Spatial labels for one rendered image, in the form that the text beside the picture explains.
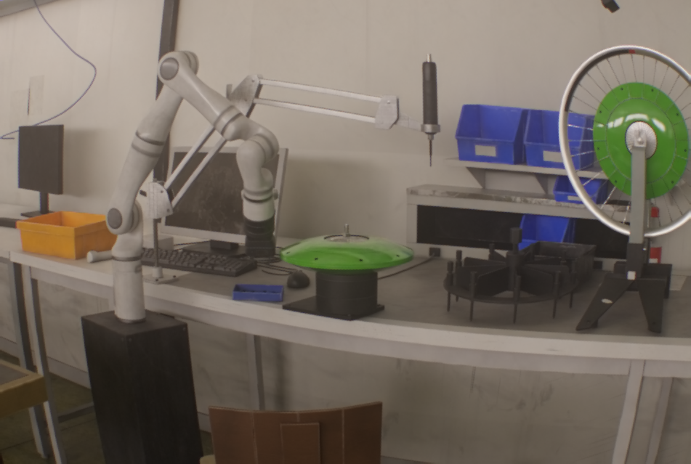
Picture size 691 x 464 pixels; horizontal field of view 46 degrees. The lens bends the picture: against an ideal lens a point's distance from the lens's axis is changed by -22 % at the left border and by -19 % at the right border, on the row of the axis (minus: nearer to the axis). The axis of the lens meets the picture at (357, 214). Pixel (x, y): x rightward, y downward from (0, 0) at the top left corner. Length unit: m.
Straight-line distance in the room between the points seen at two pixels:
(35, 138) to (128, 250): 1.80
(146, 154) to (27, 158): 1.94
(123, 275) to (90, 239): 0.68
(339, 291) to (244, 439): 0.72
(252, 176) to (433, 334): 0.54
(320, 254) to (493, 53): 1.14
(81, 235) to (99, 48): 1.35
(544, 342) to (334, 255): 0.54
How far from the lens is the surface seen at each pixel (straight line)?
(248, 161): 2.20
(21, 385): 1.54
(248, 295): 2.49
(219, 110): 2.25
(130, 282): 2.46
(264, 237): 2.34
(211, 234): 3.14
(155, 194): 2.67
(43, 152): 4.06
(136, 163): 2.37
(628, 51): 2.39
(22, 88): 4.70
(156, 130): 2.35
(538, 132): 3.00
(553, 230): 3.06
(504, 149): 2.89
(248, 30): 3.59
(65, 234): 3.05
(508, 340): 2.15
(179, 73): 2.28
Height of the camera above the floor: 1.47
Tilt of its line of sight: 8 degrees down
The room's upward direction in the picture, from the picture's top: straight up
